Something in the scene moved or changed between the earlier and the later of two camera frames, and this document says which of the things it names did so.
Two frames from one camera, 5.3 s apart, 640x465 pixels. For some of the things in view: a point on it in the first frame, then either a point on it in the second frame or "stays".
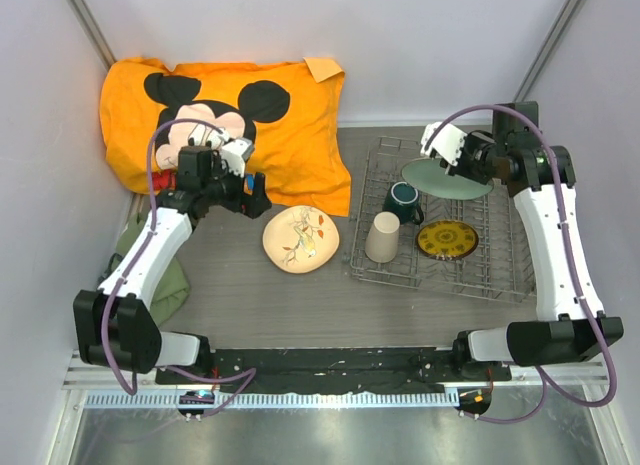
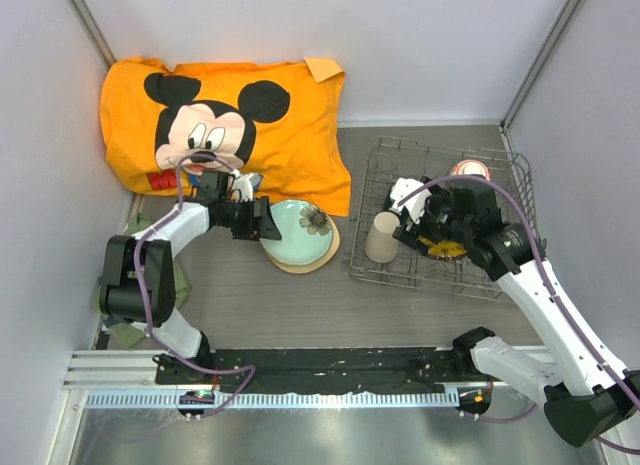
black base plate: (334, 370) stays
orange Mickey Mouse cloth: (292, 112) stays
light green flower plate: (427, 178) to (305, 229)
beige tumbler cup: (381, 244) stays
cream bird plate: (300, 239) stays
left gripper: (253, 204) to (262, 227)
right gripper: (461, 168) to (439, 196)
